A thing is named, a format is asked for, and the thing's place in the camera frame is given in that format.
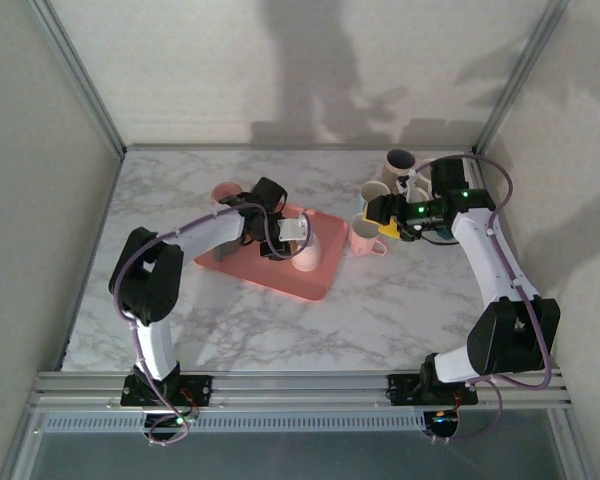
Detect pale blush mug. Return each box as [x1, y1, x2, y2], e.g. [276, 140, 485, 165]
[289, 232, 326, 274]

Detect iridescent pearl mug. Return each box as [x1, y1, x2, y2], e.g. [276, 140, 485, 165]
[377, 148, 419, 189]

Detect pink smiley patterned mug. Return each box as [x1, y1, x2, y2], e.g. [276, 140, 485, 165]
[210, 182, 244, 209]

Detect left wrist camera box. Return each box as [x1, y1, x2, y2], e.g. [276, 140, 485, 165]
[278, 215, 312, 245]

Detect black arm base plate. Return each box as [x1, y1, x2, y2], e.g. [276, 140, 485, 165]
[120, 374, 214, 407]
[387, 373, 480, 406]

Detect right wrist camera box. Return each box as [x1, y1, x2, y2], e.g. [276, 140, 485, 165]
[393, 169, 424, 204]

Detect light blue mug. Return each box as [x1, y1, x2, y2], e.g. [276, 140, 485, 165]
[357, 179, 396, 214]

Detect grey slotted cable duct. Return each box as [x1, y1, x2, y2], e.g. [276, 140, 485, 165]
[38, 412, 429, 434]

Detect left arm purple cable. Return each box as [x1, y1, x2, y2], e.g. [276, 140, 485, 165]
[110, 202, 315, 447]

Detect lower aluminium frame leg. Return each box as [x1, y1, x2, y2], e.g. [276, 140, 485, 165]
[549, 409, 599, 480]
[0, 409, 49, 480]

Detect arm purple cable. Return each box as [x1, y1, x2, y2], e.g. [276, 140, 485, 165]
[412, 153, 556, 444]
[110, 202, 315, 447]

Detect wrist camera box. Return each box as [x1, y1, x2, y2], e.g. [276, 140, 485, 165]
[278, 215, 312, 245]
[393, 169, 424, 204]

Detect aluminium frame post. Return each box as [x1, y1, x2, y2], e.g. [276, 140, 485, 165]
[27, 0, 128, 157]
[472, 0, 571, 157]

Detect pink plastic tray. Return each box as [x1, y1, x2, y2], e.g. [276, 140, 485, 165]
[193, 202, 350, 303]

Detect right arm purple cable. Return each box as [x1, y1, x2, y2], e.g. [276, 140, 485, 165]
[412, 153, 556, 444]

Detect wide aluminium mounting rail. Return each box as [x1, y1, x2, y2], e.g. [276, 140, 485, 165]
[27, 368, 574, 414]

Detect thin aluminium frame rail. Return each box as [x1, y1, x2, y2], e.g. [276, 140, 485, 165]
[122, 143, 479, 154]

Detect grey mug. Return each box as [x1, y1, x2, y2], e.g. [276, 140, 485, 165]
[212, 238, 244, 264]

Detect controller board with LED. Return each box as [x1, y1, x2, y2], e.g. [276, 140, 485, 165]
[424, 409, 461, 437]
[144, 412, 194, 436]

